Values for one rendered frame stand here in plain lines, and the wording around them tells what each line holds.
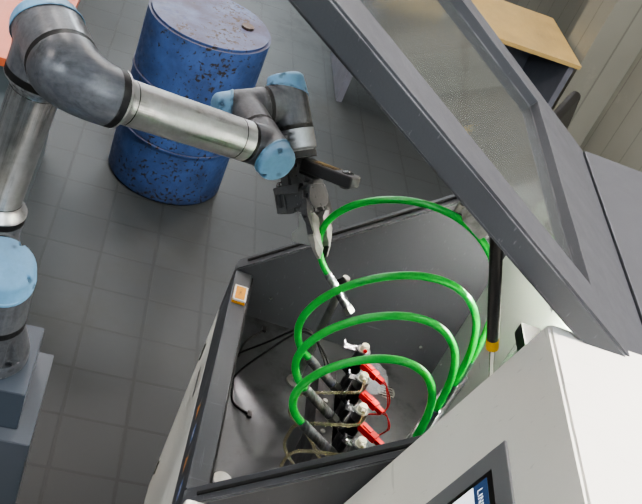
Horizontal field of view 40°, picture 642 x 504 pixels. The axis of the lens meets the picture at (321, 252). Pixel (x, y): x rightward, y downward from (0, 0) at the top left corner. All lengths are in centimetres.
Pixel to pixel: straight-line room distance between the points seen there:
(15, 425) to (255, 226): 222
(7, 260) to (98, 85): 39
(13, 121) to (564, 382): 97
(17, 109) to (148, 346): 170
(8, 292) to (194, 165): 215
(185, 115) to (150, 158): 218
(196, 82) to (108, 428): 135
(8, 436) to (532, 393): 101
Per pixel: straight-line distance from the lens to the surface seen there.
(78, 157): 391
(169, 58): 347
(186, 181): 372
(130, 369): 306
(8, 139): 160
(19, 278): 161
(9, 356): 173
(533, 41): 522
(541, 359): 122
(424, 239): 196
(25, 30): 150
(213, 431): 169
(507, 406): 124
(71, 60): 142
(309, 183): 173
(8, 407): 176
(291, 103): 173
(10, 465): 184
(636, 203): 183
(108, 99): 142
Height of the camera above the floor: 221
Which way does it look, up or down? 35 degrees down
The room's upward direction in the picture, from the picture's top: 25 degrees clockwise
